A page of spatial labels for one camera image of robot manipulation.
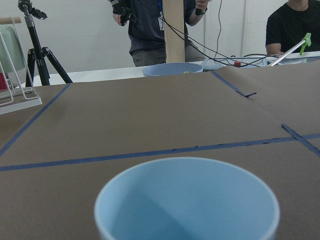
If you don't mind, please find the green cup on rack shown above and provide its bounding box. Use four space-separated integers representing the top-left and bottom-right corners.
0 25 25 73

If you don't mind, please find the light blue cup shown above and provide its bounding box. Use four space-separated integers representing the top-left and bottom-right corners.
94 157 280 240

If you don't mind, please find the blue bowl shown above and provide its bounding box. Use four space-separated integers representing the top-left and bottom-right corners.
142 62 203 77

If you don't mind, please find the seated person black shirt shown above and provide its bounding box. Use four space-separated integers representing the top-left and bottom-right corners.
265 0 320 55

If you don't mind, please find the wooden post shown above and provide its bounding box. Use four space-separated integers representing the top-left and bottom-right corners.
162 0 185 63

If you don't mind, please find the black camera tripod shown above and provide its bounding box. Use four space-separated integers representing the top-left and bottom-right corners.
17 0 74 88

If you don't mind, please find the white wire cup rack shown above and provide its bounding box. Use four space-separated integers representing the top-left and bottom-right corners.
0 16 42 115

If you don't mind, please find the blue teach pendant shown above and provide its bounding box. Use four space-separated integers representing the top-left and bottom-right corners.
277 51 320 66
200 56 268 71

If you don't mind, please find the standing person grey shirt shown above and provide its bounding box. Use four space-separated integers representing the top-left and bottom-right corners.
110 0 209 67

